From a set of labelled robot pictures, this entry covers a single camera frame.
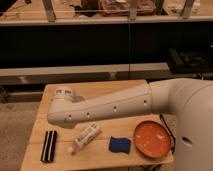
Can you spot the blue sponge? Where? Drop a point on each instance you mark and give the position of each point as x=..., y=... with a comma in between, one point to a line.
x=117, y=145

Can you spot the white tube with cap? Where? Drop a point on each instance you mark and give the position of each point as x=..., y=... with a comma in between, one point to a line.
x=84, y=137

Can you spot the orange plate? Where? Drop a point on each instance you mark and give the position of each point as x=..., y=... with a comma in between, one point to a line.
x=152, y=139

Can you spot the grey metal shelf rail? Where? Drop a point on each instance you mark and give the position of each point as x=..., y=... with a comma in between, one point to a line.
x=39, y=75

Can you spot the clear plastic cup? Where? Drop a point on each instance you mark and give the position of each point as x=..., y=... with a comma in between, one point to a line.
x=79, y=99

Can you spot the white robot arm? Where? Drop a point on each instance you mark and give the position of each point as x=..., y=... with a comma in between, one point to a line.
x=190, y=100

